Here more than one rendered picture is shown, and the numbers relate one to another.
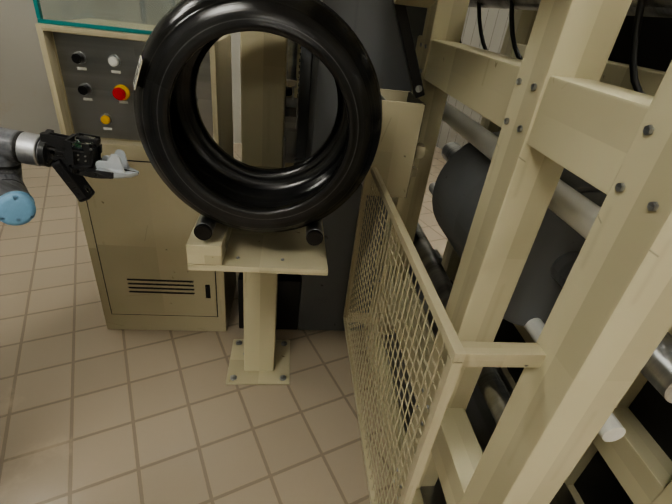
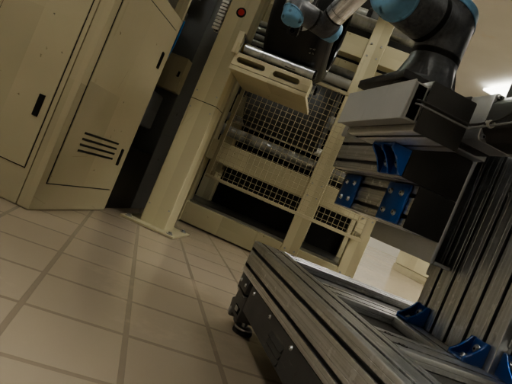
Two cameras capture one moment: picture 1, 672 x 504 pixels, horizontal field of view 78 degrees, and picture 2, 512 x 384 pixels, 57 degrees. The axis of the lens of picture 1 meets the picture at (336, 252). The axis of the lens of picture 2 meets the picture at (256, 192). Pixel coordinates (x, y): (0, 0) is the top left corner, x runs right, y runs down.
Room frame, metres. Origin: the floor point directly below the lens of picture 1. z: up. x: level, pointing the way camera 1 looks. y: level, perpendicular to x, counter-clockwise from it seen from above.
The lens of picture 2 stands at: (0.35, 2.31, 0.37)
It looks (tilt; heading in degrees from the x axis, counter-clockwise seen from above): 1 degrees down; 286
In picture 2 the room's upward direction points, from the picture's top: 23 degrees clockwise
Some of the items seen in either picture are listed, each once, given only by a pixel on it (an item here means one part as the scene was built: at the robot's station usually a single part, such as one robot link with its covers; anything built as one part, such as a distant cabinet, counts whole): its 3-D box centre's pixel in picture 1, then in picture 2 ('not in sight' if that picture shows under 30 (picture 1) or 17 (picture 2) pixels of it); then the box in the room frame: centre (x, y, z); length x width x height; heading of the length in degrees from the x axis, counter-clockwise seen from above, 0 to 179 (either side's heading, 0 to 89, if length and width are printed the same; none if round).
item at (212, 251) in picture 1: (215, 223); (272, 75); (1.06, 0.36, 0.83); 0.36 x 0.09 x 0.06; 8
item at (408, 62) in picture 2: not in sight; (427, 75); (0.41, 1.15, 0.77); 0.15 x 0.15 x 0.10
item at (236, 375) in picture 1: (260, 359); (156, 224); (1.33, 0.28, 0.01); 0.27 x 0.27 x 0.02; 8
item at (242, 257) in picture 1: (263, 236); (271, 91); (1.09, 0.22, 0.80); 0.37 x 0.36 x 0.02; 98
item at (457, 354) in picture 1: (375, 327); (307, 148); (0.91, -0.14, 0.65); 0.90 x 0.02 x 0.70; 8
